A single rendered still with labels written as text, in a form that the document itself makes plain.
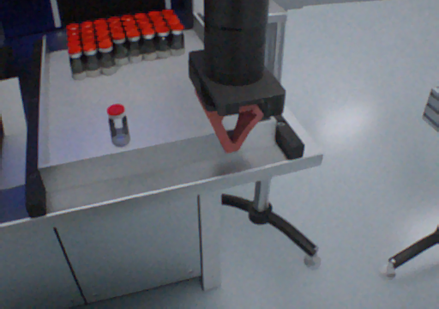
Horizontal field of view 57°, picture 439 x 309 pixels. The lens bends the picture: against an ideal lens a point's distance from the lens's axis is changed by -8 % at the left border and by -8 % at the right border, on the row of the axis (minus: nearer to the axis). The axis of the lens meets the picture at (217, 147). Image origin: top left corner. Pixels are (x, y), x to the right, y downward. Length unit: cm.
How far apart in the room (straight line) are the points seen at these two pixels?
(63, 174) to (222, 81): 19
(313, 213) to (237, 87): 129
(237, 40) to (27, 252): 87
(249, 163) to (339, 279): 104
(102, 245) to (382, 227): 102
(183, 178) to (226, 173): 5
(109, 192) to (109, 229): 62
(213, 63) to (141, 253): 85
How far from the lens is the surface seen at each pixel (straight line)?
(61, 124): 57
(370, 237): 163
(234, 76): 39
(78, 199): 46
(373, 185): 182
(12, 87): 58
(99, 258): 116
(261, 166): 48
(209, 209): 111
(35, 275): 120
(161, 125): 54
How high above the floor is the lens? 120
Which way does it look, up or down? 39 degrees down
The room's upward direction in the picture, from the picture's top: straight up
